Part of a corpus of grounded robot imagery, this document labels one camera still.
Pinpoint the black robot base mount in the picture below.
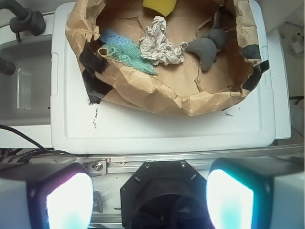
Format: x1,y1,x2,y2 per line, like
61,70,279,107
120,161,214,229

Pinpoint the aluminium frame rail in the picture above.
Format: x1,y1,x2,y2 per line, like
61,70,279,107
0,143,305,175

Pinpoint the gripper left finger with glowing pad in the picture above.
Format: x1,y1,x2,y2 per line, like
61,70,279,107
0,163,93,229

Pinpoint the brown paper bag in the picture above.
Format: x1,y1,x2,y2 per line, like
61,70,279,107
65,0,269,116

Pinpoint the light blue cloth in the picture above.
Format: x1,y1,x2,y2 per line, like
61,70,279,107
98,28,134,45

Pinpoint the grey sink faucet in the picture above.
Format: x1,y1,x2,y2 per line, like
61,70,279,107
0,0,46,42

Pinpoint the yellow sponge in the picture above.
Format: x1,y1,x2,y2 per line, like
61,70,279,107
142,0,177,17

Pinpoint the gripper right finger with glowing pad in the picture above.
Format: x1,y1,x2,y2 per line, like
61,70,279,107
206,156,305,229

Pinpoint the black cable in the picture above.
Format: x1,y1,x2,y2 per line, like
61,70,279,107
0,125,90,163

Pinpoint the white plastic bin lid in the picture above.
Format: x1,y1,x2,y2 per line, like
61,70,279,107
51,3,276,155

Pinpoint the teal knitted cloth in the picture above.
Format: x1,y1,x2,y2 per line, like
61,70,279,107
98,43,158,75

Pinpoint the crumpled white paper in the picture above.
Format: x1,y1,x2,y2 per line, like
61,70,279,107
139,16,188,66

